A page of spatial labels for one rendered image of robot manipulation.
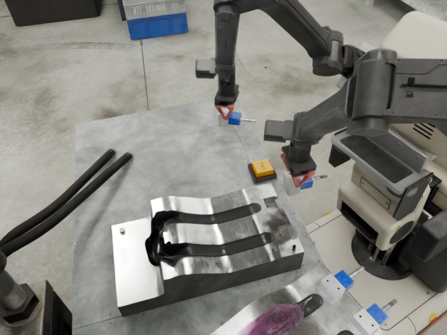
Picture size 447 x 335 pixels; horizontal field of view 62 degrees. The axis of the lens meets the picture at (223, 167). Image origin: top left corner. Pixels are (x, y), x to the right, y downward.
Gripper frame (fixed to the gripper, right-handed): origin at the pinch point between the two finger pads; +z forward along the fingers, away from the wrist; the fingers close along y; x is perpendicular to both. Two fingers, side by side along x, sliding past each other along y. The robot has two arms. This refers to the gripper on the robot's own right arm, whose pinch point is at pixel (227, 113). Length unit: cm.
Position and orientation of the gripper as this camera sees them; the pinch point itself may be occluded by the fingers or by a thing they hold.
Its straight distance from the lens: 133.7
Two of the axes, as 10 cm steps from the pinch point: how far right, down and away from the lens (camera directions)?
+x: 9.7, 1.5, -1.7
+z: 0.2, 7.0, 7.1
